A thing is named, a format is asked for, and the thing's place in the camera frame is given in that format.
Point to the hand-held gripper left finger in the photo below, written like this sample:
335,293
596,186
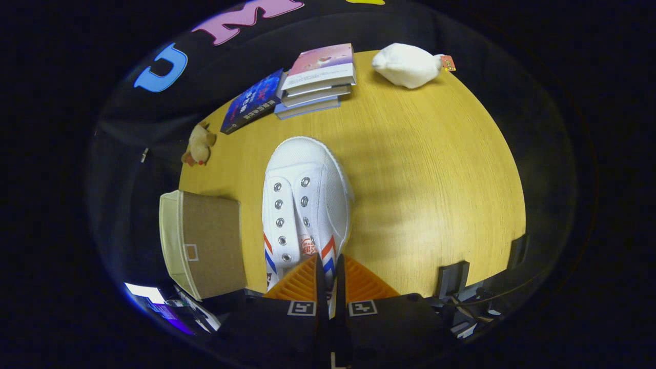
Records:
277,328

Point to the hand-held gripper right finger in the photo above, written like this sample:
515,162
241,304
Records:
389,328

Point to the brown fabric storage box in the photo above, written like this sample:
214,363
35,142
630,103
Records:
212,246

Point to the white striped canvas shoe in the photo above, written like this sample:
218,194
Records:
307,164

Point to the white paper sheets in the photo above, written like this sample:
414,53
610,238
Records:
200,312

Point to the black plastic panel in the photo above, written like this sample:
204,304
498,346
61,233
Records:
517,251
452,279

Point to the computer screen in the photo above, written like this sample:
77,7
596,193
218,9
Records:
146,293

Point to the beige plush dog toy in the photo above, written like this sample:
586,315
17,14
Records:
200,143

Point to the silver cloth clip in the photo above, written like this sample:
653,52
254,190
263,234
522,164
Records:
144,155

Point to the light blue cover book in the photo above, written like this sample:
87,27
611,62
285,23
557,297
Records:
307,108

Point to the dark blue book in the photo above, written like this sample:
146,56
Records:
253,102

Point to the white edged book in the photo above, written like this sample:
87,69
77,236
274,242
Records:
318,96

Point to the white plush toy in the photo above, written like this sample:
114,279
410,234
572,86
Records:
407,64

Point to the pink cover book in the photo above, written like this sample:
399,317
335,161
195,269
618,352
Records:
323,61

